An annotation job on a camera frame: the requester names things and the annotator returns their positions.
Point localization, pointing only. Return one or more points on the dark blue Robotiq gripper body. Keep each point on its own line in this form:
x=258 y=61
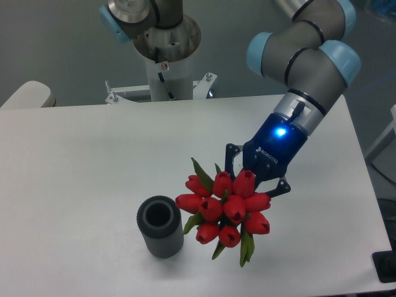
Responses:
x=272 y=148

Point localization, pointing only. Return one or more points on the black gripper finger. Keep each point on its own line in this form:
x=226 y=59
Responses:
x=231 y=151
x=275 y=187

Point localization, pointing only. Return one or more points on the red tulip bouquet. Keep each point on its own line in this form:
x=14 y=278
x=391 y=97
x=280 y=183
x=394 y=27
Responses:
x=226 y=209

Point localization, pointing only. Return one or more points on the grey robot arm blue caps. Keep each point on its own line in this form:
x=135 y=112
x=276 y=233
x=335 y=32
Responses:
x=309 y=58

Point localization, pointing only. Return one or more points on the dark grey ribbed vase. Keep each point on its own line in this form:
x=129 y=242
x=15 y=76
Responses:
x=160 y=223

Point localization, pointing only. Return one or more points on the black device at table edge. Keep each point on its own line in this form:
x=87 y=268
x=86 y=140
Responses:
x=384 y=262

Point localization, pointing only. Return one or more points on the beige chair backrest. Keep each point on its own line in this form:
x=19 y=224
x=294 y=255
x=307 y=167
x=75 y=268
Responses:
x=32 y=94

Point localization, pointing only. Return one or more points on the white metal base frame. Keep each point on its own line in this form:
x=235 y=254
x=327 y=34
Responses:
x=202 y=89

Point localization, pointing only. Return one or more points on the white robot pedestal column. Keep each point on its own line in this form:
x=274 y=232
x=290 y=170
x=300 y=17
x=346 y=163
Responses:
x=167 y=56

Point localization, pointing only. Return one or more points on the white furniture frame at right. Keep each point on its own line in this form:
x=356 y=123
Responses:
x=379 y=144

